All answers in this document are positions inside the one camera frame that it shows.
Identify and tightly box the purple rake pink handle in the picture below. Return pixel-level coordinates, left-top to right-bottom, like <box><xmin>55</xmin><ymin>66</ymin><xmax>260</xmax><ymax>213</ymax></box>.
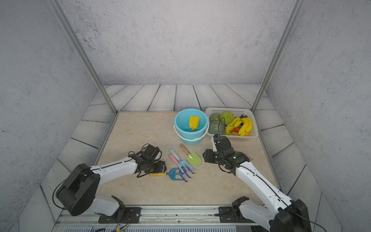
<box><xmin>169</xmin><ymin>154</ymin><xmax>195</xmax><ymax>178</ymax></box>

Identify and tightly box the blue rake yellow handle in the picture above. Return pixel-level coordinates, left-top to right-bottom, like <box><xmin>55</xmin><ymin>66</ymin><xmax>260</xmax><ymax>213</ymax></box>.
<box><xmin>150</xmin><ymin>168</ymin><xmax>187</xmax><ymax>183</ymax></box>

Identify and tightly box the light blue fork white handle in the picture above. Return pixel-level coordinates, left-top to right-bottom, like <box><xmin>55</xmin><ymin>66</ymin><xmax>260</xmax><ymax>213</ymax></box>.
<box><xmin>169</xmin><ymin>149</ymin><xmax>195</xmax><ymax>173</ymax></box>

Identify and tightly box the yellow toy shovel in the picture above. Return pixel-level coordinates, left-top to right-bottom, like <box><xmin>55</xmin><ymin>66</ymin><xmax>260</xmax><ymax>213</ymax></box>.
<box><xmin>189</xmin><ymin>116</ymin><xmax>200</xmax><ymax>132</ymax></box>

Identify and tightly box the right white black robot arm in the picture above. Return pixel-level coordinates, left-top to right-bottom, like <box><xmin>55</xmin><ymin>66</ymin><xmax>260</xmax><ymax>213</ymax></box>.
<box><xmin>203</xmin><ymin>135</ymin><xmax>312</xmax><ymax>232</ymax></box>

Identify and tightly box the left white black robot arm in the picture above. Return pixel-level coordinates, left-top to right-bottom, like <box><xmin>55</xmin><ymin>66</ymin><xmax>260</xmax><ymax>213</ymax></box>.
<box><xmin>53</xmin><ymin>144</ymin><xmax>167</xmax><ymax>222</ymax></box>

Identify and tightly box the dark green melon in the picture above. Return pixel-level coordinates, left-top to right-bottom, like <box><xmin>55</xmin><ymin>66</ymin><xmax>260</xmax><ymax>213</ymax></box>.
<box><xmin>208</xmin><ymin>120</ymin><xmax>225</xmax><ymax>135</ymax></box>

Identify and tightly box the white plastic basket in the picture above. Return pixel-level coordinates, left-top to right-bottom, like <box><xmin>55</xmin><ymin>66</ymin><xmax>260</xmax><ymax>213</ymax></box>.
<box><xmin>205</xmin><ymin>107</ymin><xmax>259</xmax><ymax>141</ymax></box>

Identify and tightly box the yellow banana bunch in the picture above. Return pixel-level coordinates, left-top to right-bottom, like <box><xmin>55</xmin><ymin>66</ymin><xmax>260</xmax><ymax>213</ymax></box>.
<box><xmin>224</xmin><ymin>118</ymin><xmax>254</xmax><ymax>136</ymax></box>

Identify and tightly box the light blue plastic bucket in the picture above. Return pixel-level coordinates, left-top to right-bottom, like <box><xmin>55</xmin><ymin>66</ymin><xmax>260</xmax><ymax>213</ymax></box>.
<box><xmin>174</xmin><ymin>108</ymin><xmax>210</xmax><ymax>145</ymax></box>

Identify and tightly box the light green round fruit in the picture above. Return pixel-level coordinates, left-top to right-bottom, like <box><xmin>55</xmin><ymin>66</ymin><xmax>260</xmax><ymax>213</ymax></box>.
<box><xmin>209</xmin><ymin>113</ymin><xmax>220</xmax><ymax>122</ymax></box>

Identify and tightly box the green cabbage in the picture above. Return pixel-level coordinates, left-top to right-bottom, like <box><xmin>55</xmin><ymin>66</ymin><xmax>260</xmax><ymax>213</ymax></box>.
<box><xmin>219</xmin><ymin>111</ymin><xmax>235</xmax><ymax>125</ymax></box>

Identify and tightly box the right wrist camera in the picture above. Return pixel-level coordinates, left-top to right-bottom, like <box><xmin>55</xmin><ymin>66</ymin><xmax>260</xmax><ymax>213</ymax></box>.
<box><xmin>211</xmin><ymin>136</ymin><xmax>217</xmax><ymax>152</ymax></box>

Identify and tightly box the green trowel wooden handle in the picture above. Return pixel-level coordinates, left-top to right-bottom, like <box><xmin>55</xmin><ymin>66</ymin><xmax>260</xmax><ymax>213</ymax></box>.
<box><xmin>179</xmin><ymin>144</ymin><xmax>202</xmax><ymax>166</ymax></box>

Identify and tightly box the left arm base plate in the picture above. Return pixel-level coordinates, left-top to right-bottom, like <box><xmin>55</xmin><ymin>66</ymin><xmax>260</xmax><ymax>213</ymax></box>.
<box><xmin>98</xmin><ymin>207</ymin><xmax>142</xmax><ymax>224</ymax></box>

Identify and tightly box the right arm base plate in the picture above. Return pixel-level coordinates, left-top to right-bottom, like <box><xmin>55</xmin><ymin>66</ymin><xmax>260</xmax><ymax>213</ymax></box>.
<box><xmin>214</xmin><ymin>206</ymin><xmax>254</xmax><ymax>223</ymax></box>

